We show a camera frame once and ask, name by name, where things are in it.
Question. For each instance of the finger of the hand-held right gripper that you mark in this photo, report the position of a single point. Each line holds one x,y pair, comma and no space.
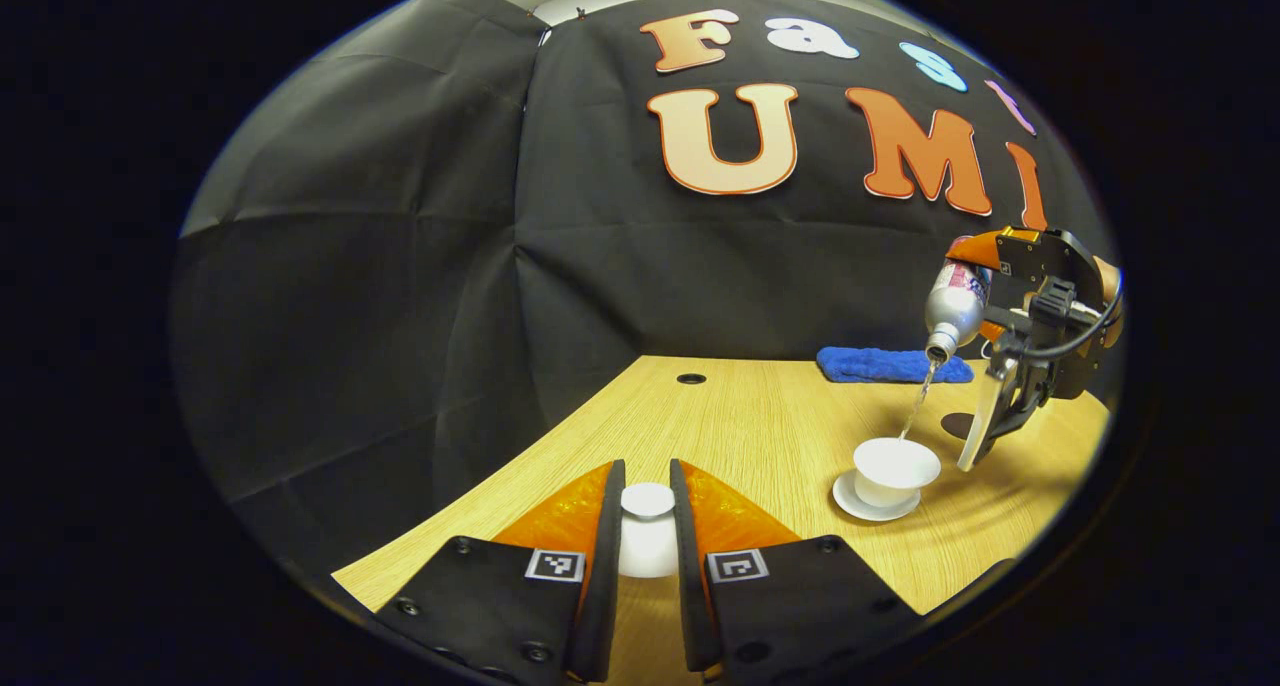
1005,323
1040,256

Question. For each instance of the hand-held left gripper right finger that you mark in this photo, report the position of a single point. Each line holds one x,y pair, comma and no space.
688,566

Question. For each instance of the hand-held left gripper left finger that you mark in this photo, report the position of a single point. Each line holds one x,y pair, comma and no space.
610,566

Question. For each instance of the silver water bottle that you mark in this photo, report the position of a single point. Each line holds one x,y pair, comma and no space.
955,306

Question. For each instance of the white teacup lid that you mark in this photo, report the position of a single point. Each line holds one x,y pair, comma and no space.
648,501

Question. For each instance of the dark round coaster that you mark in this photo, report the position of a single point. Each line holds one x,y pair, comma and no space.
955,426

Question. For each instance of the white teacup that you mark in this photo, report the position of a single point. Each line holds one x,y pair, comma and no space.
890,466

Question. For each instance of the blue towel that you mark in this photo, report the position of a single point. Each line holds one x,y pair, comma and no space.
880,364

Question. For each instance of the white saucer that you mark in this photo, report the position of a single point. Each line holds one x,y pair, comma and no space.
850,501

